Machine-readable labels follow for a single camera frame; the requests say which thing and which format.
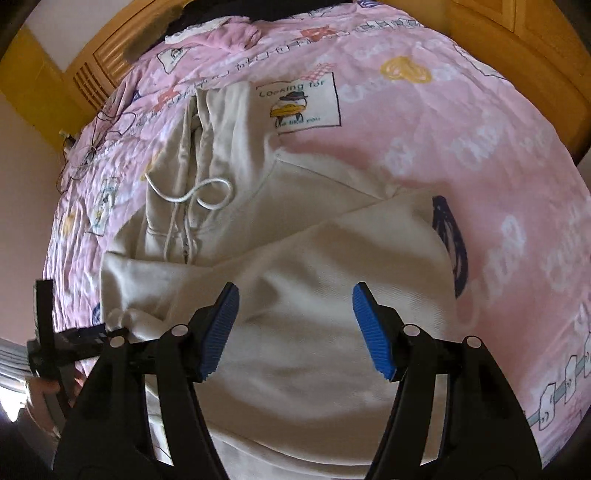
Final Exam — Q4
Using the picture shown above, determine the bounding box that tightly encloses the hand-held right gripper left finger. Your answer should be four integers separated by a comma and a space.
51, 282, 240, 480

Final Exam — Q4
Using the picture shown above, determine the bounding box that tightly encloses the wooden headboard with vents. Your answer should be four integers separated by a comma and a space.
60, 0, 185, 116

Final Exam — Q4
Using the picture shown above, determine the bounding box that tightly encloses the person's left hand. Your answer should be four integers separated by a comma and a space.
27, 378, 63, 416

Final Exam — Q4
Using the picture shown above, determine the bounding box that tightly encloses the thin black cable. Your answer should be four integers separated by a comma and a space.
56, 99, 139, 192

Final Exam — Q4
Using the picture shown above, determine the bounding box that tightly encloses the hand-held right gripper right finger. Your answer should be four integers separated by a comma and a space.
352, 284, 543, 480

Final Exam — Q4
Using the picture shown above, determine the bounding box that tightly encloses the cream hoodie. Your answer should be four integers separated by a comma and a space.
99, 83, 467, 480

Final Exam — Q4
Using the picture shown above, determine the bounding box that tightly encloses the white radiator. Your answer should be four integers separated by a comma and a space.
0, 338, 31, 395

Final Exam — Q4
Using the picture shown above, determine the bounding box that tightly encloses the dark cloth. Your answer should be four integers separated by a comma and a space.
164, 0, 365, 35

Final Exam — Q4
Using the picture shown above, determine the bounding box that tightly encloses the pink printed blanket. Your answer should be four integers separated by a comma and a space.
44, 0, 591, 467

